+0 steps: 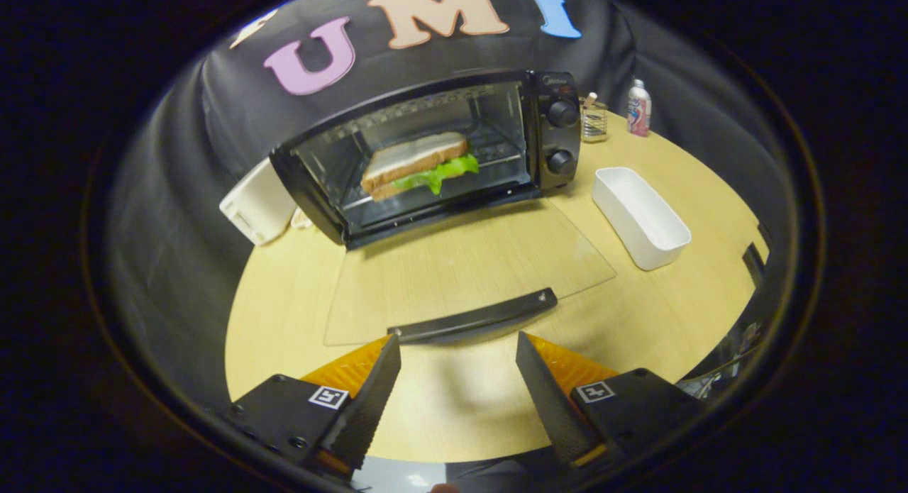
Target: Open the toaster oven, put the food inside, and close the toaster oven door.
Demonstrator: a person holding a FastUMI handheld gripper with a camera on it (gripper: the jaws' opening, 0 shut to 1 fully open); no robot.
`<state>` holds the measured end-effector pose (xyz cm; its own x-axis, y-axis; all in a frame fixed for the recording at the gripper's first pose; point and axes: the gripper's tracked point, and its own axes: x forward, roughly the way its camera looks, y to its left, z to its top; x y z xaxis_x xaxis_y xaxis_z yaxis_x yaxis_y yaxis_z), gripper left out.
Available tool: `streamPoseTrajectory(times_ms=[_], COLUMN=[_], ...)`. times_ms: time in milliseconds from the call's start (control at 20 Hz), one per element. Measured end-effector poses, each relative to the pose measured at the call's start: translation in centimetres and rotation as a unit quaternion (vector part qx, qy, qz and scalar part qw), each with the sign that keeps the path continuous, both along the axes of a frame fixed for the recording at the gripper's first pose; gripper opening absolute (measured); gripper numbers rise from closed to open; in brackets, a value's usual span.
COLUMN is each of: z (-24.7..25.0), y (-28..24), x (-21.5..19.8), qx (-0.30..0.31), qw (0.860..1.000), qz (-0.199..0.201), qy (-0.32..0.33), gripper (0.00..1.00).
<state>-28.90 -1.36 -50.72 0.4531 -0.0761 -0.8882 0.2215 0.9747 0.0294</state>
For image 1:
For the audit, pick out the black table clamp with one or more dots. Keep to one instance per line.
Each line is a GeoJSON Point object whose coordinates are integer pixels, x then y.
{"type": "Point", "coordinates": [755, 259]}

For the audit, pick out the silver and red bottle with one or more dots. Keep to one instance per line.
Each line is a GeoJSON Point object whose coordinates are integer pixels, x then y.
{"type": "Point", "coordinates": [639, 110]}

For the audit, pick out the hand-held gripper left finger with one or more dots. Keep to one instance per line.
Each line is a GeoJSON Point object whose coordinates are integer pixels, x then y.
{"type": "Point", "coordinates": [365, 408]}

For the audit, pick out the white rectangular tray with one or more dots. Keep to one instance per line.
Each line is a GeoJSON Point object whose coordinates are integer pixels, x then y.
{"type": "Point", "coordinates": [642, 220]}

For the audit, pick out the black toaster oven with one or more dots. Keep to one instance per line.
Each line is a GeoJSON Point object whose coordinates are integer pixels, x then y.
{"type": "Point", "coordinates": [560, 135]}

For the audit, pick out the cluttered equipment beside table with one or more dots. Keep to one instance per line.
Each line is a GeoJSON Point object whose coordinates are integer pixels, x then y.
{"type": "Point", "coordinates": [723, 369]}

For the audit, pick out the white plastic box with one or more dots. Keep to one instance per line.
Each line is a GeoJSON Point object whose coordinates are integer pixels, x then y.
{"type": "Point", "coordinates": [259, 202]}

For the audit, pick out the lettuce sandwich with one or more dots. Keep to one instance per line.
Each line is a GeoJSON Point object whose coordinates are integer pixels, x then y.
{"type": "Point", "coordinates": [415, 159]}

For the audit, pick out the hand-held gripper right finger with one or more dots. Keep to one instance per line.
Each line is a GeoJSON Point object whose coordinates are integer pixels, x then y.
{"type": "Point", "coordinates": [550, 401]}

